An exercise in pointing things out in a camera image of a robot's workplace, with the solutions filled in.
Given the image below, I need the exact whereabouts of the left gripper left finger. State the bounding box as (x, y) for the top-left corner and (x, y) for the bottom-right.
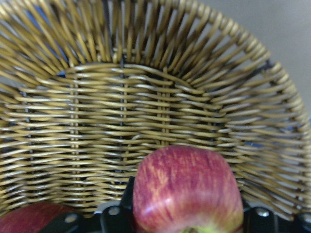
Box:
(40, 177), (135, 233)

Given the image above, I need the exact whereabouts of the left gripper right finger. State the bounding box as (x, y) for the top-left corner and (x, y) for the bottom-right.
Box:
(242, 201), (311, 233)

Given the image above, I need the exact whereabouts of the red yellow apple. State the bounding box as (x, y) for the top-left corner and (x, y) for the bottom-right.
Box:
(133, 145), (243, 233)

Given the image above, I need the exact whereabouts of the dark red basket apple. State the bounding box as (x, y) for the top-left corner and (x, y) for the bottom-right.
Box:
(0, 202), (74, 233)

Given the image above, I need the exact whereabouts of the woven wicker basket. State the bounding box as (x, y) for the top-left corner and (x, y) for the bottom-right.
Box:
(0, 0), (311, 218)

